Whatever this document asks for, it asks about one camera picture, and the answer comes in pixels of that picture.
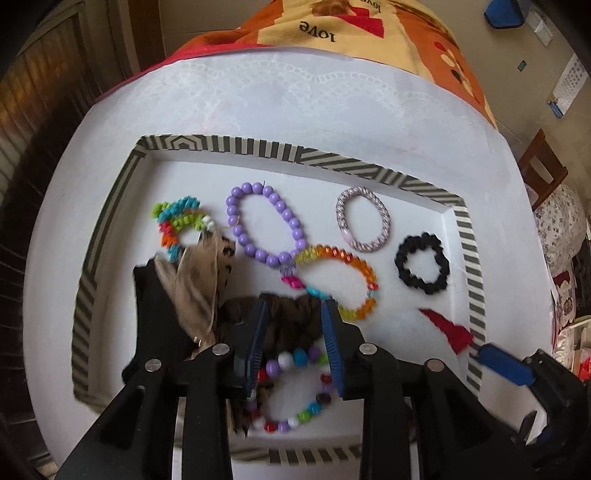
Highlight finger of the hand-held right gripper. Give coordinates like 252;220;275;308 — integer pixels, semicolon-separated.
477;344;537;387
517;410;557;448

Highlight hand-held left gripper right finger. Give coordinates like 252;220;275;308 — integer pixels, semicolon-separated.
320;299;539;480

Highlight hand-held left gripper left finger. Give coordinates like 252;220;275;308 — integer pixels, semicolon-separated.
55;299;271;480

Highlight multicolour round bead bracelet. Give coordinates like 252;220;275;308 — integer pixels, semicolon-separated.
247;347;335;435

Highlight brown scrunchie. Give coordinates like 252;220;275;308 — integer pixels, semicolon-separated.
217;295;329;437

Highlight red satin bow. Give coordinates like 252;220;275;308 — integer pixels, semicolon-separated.
418;308;475;356

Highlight rainbow crystal bead bracelet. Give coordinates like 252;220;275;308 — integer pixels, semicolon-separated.
293;246;380;321

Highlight leopard print ribbon bow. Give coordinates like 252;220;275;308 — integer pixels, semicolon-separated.
154;231;237;347

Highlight black scrunchie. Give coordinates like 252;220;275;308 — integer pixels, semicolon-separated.
394;233;448;295

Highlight black cloth hair accessory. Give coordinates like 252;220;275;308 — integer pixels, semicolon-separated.
121;263;218;384

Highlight pink white braided hair tie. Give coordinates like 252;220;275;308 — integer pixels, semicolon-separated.
335;186;393;252

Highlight purple bead bracelet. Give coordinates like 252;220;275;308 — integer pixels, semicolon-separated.
225;182;309;269

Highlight multicolour spiral hair tie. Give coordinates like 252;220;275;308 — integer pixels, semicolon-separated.
152;196;215;264

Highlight striped shallow cardboard box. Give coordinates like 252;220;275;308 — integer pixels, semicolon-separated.
70;134;489;464

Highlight red patterned cushion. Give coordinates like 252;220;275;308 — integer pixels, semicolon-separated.
551;270;578;326

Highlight floral bedding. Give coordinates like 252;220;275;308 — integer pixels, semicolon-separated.
533;184;587;273

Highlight wooden chair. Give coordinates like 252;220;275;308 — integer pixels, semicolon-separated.
517;129;568;210

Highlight white lace tablecloth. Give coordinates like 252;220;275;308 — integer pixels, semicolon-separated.
25;44;555;480

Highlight orange printed blanket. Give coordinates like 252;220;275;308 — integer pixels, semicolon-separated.
152;0;499;130

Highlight metal slatted door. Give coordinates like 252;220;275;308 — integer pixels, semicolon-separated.
0;0;139;259

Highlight blue grey hanging towel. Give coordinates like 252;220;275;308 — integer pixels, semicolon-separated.
484;0;525;29

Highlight eye chart wall poster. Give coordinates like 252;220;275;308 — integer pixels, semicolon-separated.
547;53;586;117

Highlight white wall switches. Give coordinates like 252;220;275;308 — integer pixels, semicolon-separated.
526;9;555;47

